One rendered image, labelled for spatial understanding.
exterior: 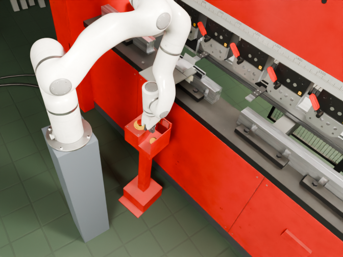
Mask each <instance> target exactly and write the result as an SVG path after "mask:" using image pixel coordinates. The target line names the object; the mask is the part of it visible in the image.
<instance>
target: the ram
mask: <svg viewBox="0 0 343 257"><path fill-rule="evenodd" d="M182 1H183V2H185V3H187V4H188V5H190V6H191V7H193V8H195V9H196V10H198V11H199V12H201V13H203V14H204V15H206V16H207V17H209V18H211V19H212V20H214V21H215V22H217V23H219V24H220V25H222V26H224V27H225V28H227V29H228V30H230V31H231V32H233V33H234V34H236V35H238V36H239V37H241V38H242V39H244V40H246V41H247V42H249V43H251V44H252V45H254V46H256V47H257V48H259V49H260V50H262V51H264V52H265V53H267V54H268V55H270V56H272V57H273V58H275V59H276V60H278V61H280V62H281V63H283V64H284V65H286V66H288V67H289V68H291V69H293V70H294V71H296V72H297V73H299V74H301V75H302V76H304V77H305V78H307V79H309V80H310V81H312V82H314V83H315V84H317V85H318V86H320V87H322V88H323V89H325V90H326V91H328V92H330V93H331V94H333V95H334V96H336V97H338V98H339V99H341V100H343V92H341V91H339V90H338V89H336V88H334V87H333V86H331V85H329V84H328V83H326V82H325V81H323V80H321V79H320V78H318V77H316V76H315V75H313V74H312V73H310V72H309V71H307V70H305V69H304V68H302V67H300V66H299V65H297V64H295V63H294V62H292V61H290V60H289V59H287V58H285V57H284V56H282V55H280V54H279V53H277V52H276V51H274V50H272V49H271V48H269V47H267V46H266V45H264V44H262V43H261V42H259V41H258V40H256V39H254V38H253V37H251V36H249V35H248V34H246V33H244V32H243V31H241V30H239V29H238V28H236V27H235V26H233V25H231V24H229V23H228V22H226V21H225V20H223V19H221V18H220V17H218V16H216V15H215V14H213V13H211V12H210V11H208V10H207V9H205V8H203V7H202V6H200V5H198V4H197V3H195V2H193V1H192V0H182ZM204 1H206V2H208V3H209V4H211V5H213V6H214V7H216V8H218V9H219V10H221V11H223V12H224V13H226V14H228V15H229V16H231V17H233V18H235V19H236V20H238V21H240V22H241V23H243V24H245V25H246V26H248V27H250V28H251V29H253V30H255V31H256V32H258V33H259V34H261V35H263V36H264V37H266V38H268V39H269V40H271V41H273V42H275V43H276V44H278V45H280V46H281V47H283V48H285V49H286V50H288V51H290V52H291V53H293V54H295V55H296V56H298V57H300V58H301V59H303V60H305V61H306V62H308V63H310V64H312V65H313V66H315V67H317V68H318V69H320V70H322V71H323V72H325V73H327V74H328V75H330V76H332V77H333V78H335V79H337V80H339V81H340V82H342V83H343V0H204Z"/></svg>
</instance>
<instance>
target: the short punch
mask: <svg viewBox="0 0 343 257"><path fill-rule="evenodd" d="M200 40H201V39H198V40H189V39H188V38H187V40H186V42H185V45H184V46H185V47H186V48H187V49H189V50H190V51H192V52H193V53H194V54H197V51H198V50H199V45H200Z"/></svg>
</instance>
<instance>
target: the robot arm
mask: <svg viewBox="0 0 343 257"><path fill-rule="evenodd" d="M129 1H130V3H131V5H132V7H133V8H134V9H135V10H134V11H131V12H124V13H109V14H106V15H104V16H102V17H101V18H99V19H98V20H96V21H95V22H93V23H92V24H91V25H89V26H88V27H87V28H86V29H85V30H83V31H82V33H81V34H80V35H79V36H78V38H77V39H76V41H75V43H74V44H73V46H72V47H71V49H70V50H69V51H68V52H67V53H66V51H65V49H64V48H63V46H62V45H61V44H60V43H59V42H58V41H56V40H54V39H51V38H43V39H39V40H37V41H36V42H35V43H34V44H33V46H32V48H31V52H30V57H31V62H32V65H33V68H34V72H35V75H36V78H37V82H38V85H39V88H40V91H41V94H42V97H43V100H44V104H45V107H46V110H47V113H48V117H49V119H50V123H51V125H50V126H49V127H48V129H47V131H46V140H47V143H48V144H49V146H50V147H51V148H53V149H54V150H57V151H60V152H72V151H76V150H79V149H81V148H83V147H84V146H85V145H86V144H87V143H88V142H89V141H90V139H91V136H92V129H91V126H90V124H89V123H88V122H87V121H86V120H84V119H83V118H81V114H80V108H79V103H78V97H77V93H76V87H77V86H78V85H79V83H80V82H81V81H82V79H83V78H84V77H85V75H86V74H87V72H88V71H89V70H90V68H91V67H92V66H93V64H94V63H95V62H96V61H97V59H98V58H99V57H100V56H102V55H103V54H104V53H105V52H107V51H108V50H110V49H111V48H113V47H114V46H116V45H117V44H119V43H121V42H122V41H125V40H127V39H130V38H134V37H146V36H154V35H157V34H159V33H161V32H162V31H164V30H165V32H164V35H163V37H162V40H161V43H160V46H159V49H158V52H157V55H156V58H155V61H154V64H153V68H152V72H153V75H154V78H155V80H156V81H148V82H145V83H144V84H143V85H142V104H143V114H142V119H141V125H142V126H144V130H145V131H147V130H149V132H150V133H152V134H153V133H154V132H155V127H156V123H157V122H159V121H160V119H162V118H164V117H166V116H167V115H168V113H169V112H170V110H171V108H172V105H173V103H174V100H175V94H176V89H175V82H174V78H173V70H174V68H175V66H176V63H177V61H178V59H179V56H180V54H181V52H182V49H183V47H184V45H185V42H186V40H187V37H188V35H189V32H190V29H191V20H190V17H189V15H188V13H187V12H186V11H185V10H184V9H183V8H182V7H180V6H179V5H178V4H177V3H176V2H174V1H173V0H129Z"/></svg>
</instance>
